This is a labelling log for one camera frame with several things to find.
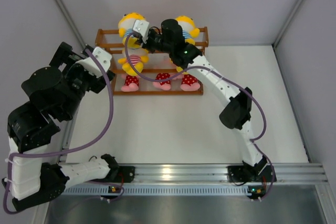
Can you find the aluminium mounting rail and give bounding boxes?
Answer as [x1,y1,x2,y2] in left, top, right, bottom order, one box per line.
[129,163,328,184]

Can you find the pink plush toy on shelf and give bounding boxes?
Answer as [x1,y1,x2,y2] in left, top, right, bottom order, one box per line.
[121,74,141,92]

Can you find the pink plush toy red dress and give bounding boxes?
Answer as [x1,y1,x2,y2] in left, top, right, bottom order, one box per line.
[180,74,201,92]

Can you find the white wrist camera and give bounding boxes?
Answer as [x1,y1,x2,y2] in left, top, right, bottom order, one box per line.
[82,47,112,78]
[132,19,150,43]

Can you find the brown wooden two-tier shelf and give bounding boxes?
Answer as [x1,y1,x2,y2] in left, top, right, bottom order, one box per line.
[95,28,204,95]

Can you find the yellow plush toy on shelf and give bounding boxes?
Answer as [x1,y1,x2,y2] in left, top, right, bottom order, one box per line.
[169,57,188,75]

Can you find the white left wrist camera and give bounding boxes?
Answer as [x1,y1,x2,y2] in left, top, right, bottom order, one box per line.
[82,47,112,78]

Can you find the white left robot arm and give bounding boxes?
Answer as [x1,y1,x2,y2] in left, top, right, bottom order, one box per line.
[2,43,119,214]

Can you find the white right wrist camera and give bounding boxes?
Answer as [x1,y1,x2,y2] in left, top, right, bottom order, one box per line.
[132,19,150,43]

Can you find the yellow plush toy pink stripes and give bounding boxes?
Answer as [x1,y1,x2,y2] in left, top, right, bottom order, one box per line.
[118,48,149,77]

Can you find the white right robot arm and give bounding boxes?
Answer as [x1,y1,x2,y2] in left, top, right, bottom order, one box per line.
[134,19,267,180]

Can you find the pink plush toy polka dress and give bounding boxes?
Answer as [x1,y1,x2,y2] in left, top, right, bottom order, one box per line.
[153,59,176,91]

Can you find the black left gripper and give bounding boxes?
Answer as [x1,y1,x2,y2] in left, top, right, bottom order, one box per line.
[52,43,114,121]

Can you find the grey slotted cable duct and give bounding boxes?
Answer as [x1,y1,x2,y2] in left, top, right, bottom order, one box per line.
[63,184,263,196]

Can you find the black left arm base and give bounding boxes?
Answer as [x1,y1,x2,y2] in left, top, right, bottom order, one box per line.
[114,166,135,183]

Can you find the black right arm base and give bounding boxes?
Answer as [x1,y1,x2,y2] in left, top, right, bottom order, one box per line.
[227,165,277,184]

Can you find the yellow plush toy blue stripes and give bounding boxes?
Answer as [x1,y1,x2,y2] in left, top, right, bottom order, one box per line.
[118,12,150,49]

